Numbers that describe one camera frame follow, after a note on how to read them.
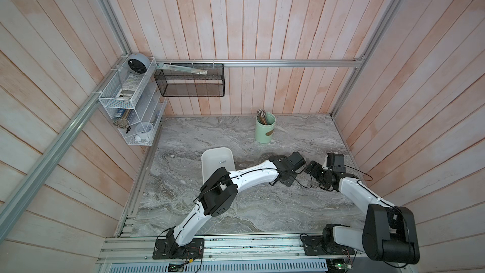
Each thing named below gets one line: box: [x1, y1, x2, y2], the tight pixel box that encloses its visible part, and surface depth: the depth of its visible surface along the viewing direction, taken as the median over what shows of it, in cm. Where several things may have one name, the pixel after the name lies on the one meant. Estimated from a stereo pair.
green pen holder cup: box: [255, 111, 276, 144], surface depth 103 cm
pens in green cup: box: [257, 108, 268, 126], surface depth 100 cm
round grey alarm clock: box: [127, 53, 151, 74], surface depth 83 cm
